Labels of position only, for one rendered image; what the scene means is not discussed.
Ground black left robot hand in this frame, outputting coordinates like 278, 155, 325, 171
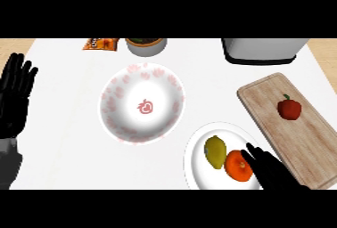
0, 53, 40, 140

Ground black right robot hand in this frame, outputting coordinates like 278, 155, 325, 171
239, 142, 310, 191

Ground yellow lemon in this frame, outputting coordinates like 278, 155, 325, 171
202, 134, 229, 170

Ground white plate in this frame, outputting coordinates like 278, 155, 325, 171
183, 120, 273, 191

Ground white bowl with pink print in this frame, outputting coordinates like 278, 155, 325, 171
98, 61, 186, 146

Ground orange fruit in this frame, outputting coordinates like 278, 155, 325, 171
223, 150, 256, 183

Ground wooden cutting board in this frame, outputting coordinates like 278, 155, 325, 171
235, 71, 337, 191

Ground red bell pepper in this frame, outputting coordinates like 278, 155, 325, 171
276, 94, 304, 121

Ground orange snack bag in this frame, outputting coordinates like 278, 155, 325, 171
81, 37, 121, 53

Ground grey pot with brown rim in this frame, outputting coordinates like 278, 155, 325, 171
124, 37, 168, 58

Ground pale grey appliance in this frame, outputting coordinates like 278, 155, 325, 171
220, 37, 312, 66

